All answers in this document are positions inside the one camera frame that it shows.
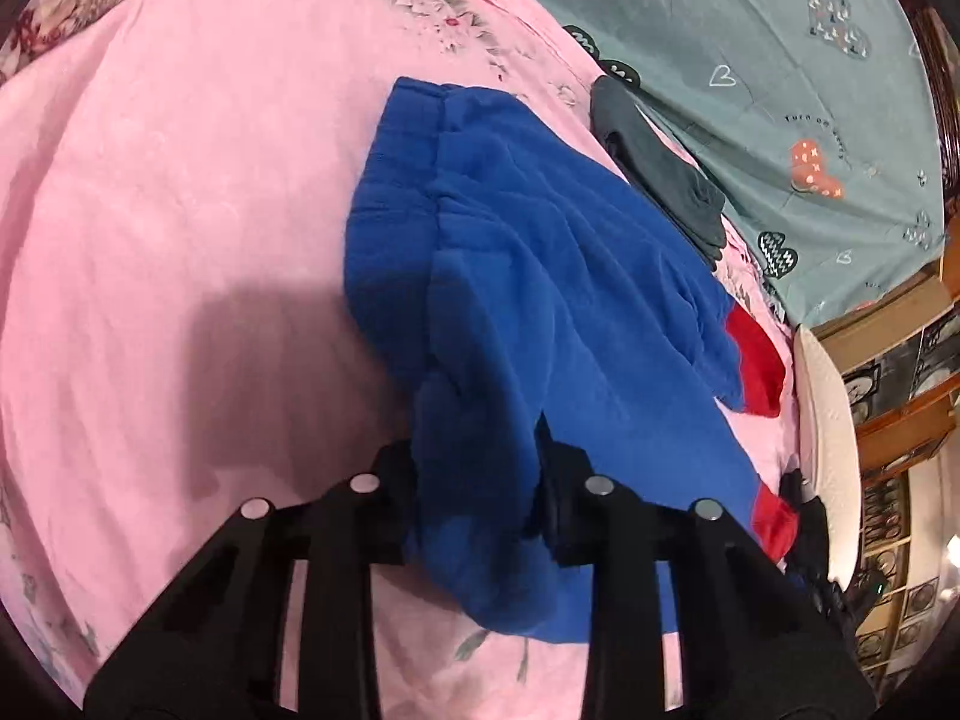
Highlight teal heart print blanket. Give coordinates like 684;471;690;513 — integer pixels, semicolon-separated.
442;0;947;327

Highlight wooden bed frame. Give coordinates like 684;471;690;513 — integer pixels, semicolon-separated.
814;0;960;481

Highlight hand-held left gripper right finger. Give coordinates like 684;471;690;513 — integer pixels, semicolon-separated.
534;420;878;720

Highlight blue pants with red trim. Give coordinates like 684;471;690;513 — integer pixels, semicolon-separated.
343;76;800;646

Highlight pink floral bed sheet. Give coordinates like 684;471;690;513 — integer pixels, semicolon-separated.
0;0;818;720

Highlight white pillow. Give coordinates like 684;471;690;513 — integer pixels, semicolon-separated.
793;322;865;593

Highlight folded dark grey garment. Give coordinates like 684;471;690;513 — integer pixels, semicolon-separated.
589;77;728;271

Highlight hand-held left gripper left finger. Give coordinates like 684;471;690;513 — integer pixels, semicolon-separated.
82;441;421;720

